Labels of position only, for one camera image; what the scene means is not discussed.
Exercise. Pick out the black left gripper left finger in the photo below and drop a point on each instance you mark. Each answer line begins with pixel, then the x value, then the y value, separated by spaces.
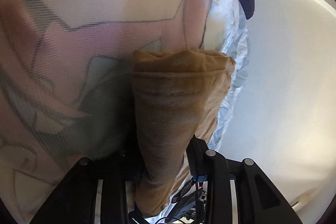
pixel 74 199

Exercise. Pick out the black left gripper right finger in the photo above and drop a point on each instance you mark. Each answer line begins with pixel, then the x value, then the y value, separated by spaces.
pixel 258 199

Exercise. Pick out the brown corduroy garment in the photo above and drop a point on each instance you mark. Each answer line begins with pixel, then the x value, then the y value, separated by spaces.
pixel 177 96

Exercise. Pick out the anime print bed sheet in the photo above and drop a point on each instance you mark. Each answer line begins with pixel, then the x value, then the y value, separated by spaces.
pixel 65 89

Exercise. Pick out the black bag with red strap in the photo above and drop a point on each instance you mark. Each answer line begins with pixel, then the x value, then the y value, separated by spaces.
pixel 183 206

